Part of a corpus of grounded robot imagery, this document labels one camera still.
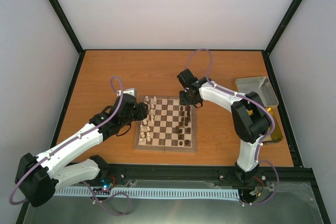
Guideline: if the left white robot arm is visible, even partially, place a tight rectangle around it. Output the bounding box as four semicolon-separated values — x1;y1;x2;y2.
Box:
15;92;148;207

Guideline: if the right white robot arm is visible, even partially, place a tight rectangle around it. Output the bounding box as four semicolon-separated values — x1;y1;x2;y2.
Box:
177;69;275;184

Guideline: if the row of white chess pieces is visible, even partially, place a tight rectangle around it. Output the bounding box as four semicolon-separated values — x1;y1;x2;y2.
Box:
139;95;157;145

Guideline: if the dark king chess piece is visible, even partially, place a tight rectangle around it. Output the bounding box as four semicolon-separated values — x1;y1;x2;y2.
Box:
184;111;191;126

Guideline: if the wooden folding chess board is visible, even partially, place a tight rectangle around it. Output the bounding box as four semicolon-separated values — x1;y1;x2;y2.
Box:
134;95;197;153

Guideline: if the silver tin lid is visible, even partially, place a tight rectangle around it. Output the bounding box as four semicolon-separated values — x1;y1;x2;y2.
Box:
233;76;279;110

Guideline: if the gold tin box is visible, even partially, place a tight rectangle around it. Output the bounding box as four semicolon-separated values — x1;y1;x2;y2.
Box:
259;106;284;145

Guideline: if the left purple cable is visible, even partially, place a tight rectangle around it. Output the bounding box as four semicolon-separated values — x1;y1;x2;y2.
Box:
9;76;125;205

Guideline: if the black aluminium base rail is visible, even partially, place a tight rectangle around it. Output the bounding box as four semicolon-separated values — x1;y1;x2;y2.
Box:
34;163;314;190

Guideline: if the light blue cable duct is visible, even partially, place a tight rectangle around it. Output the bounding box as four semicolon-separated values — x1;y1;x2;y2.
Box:
54;187;241;200

